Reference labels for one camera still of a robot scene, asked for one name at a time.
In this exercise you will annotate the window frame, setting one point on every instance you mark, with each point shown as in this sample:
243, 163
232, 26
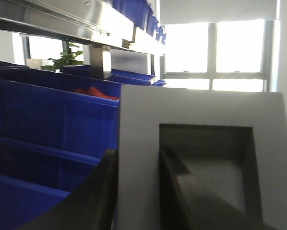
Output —
220, 56

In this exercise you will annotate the gray square base block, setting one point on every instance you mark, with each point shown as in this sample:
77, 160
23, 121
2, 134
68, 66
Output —
235, 143

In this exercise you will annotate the red mesh bag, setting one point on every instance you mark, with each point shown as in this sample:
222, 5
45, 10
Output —
93, 91

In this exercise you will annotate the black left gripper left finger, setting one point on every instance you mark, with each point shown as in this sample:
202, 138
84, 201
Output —
91, 206

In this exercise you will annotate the stainless steel rack frame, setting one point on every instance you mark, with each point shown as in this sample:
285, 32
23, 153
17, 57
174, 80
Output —
89, 22

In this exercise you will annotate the green potted plant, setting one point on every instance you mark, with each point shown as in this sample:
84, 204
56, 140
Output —
67, 57

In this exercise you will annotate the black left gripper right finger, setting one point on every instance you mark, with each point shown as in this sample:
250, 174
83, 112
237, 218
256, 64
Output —
187, 204

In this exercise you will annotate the blue bin with red contents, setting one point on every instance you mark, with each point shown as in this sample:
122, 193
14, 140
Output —
51, 138

